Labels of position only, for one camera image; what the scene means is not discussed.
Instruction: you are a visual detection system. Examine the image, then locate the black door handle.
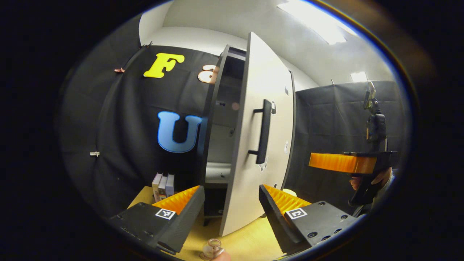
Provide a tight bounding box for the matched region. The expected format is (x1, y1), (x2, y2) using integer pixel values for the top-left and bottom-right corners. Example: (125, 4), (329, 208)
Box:
(248, 99), (272, 165)

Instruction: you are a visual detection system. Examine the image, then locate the long ceiling light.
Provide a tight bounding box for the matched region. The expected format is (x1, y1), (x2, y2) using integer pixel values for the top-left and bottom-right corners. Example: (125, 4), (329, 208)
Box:
(277, 0), (357, 45)

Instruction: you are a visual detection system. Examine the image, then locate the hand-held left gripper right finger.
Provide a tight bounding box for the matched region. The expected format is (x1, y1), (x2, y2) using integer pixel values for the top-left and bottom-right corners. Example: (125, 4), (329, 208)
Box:
(258, 184), (357, 255)

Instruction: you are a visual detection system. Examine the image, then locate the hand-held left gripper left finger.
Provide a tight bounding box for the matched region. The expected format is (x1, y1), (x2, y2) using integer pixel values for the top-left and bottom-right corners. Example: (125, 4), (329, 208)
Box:
(109, 186), (206, 254)

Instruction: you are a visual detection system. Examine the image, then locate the grey cabinet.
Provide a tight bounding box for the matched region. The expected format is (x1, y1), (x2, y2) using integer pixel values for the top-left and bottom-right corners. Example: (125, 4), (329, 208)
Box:
(198, 45), (296, 227)

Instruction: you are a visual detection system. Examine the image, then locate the white book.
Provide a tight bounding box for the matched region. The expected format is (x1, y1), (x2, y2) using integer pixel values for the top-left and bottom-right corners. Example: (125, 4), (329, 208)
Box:
(152, 173), (163, 202)

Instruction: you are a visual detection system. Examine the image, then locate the beige cabinet door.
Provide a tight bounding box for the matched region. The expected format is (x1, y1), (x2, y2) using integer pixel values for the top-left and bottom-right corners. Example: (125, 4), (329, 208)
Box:
(219, 32), (295, 237)

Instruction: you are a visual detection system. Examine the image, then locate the clear plastic bottle red label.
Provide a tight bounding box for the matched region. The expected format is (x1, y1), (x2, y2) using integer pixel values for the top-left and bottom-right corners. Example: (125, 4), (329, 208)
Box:
(200, 238), (226, 261)

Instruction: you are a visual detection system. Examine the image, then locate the black backdrop cloth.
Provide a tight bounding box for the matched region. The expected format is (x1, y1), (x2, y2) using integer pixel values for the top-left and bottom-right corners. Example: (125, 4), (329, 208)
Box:
(60, 22), (406, 218)

